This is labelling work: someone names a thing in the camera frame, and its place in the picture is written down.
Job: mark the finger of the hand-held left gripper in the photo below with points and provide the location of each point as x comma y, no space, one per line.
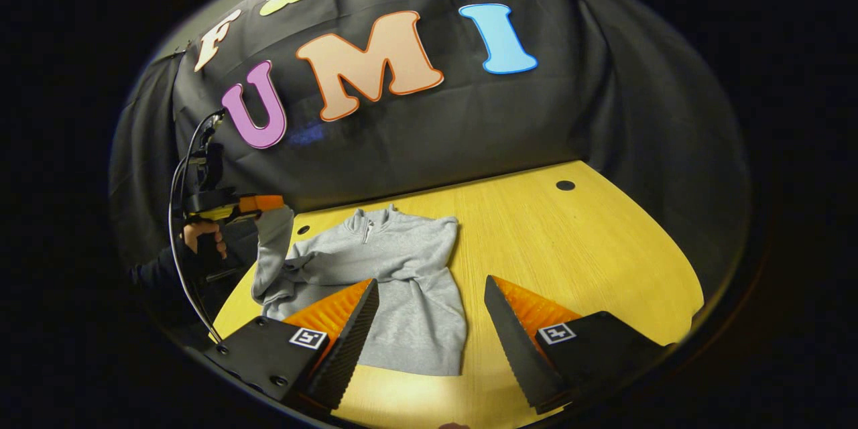
261,203

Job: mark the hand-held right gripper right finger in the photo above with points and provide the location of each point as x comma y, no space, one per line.
516,348

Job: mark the grey zip-neck sweatshirt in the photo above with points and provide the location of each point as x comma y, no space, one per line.
415,261

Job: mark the black backdrop cloth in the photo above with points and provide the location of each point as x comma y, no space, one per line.
469,127

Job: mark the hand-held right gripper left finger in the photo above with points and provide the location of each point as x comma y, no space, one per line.
348,348

